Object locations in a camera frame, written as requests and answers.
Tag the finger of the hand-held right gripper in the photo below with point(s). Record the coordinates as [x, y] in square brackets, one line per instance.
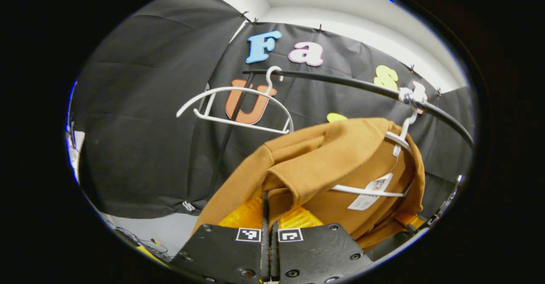
[411, 222]

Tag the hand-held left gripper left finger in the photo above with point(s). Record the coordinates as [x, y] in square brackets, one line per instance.
[221, 254]

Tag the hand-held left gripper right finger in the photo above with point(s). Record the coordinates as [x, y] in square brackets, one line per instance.
[323, 254]

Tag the brown jacket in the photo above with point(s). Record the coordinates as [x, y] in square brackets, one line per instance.
[332, 156]

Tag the white plastic hanger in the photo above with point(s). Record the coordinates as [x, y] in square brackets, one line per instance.
[221, 89]
[366, 191]

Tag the black clothes rack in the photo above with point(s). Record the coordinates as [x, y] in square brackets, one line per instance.
[340, 81]

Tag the black backdrop cloth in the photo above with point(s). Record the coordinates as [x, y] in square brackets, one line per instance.
[140, 105]

